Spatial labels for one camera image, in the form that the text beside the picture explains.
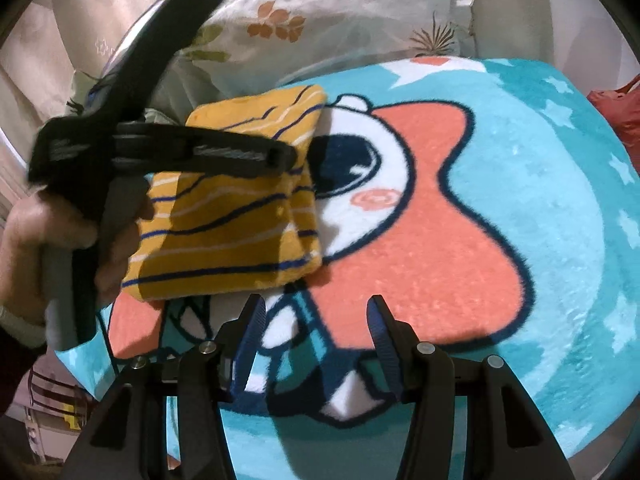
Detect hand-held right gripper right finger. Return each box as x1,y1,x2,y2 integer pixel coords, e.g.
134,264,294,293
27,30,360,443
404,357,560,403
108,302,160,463
366,294,576,480

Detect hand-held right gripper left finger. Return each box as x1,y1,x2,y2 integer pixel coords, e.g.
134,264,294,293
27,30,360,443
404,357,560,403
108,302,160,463
60,293,267,480

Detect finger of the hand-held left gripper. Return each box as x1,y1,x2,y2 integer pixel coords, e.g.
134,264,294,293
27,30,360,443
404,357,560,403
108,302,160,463
115,124,298,162
113,146,291,180

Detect yellow striped small garment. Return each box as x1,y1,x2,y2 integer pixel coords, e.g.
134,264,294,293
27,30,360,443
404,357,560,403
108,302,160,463
121,84,328,303

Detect person's left hand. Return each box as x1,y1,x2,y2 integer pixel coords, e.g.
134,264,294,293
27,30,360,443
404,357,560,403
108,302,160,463
0,191,156,313

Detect beige bed sheet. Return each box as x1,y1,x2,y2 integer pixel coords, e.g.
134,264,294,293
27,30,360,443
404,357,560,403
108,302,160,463
0,0,128,201

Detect blue printed blanket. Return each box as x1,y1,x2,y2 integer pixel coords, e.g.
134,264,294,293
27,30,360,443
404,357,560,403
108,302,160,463
55,55,640,480

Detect floral pillow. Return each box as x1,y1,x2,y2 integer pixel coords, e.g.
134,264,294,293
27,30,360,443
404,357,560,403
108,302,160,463
72,0,478,126

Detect striped cloth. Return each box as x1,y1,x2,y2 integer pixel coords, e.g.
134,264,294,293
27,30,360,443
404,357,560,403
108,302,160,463
25,362,98,433

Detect red plastic bag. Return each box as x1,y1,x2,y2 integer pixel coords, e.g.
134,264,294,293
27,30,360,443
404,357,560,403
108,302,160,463
586,74,640,161

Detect black cable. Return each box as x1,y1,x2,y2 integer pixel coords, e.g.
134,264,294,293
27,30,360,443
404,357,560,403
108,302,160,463
98,305,123,363

